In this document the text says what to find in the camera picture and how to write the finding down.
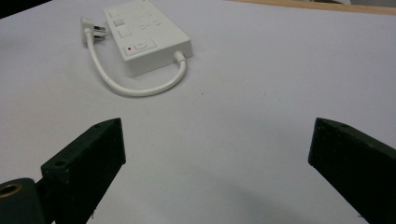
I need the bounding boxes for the white power cable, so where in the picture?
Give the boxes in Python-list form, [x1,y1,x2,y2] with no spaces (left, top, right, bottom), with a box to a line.
[84,27,188,98]

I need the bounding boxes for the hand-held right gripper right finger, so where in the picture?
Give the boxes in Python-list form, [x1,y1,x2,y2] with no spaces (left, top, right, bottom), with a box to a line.
[307,117,396,224]

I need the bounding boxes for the white power plug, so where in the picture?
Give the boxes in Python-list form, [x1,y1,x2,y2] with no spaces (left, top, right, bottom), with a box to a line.
[80,16,107,49]

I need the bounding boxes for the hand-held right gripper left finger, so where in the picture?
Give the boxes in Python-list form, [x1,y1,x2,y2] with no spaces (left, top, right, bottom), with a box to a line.
[40,117,127,224]

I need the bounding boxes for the white power strip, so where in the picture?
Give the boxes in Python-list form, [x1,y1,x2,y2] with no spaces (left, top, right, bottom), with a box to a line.
[103,0,194,78]

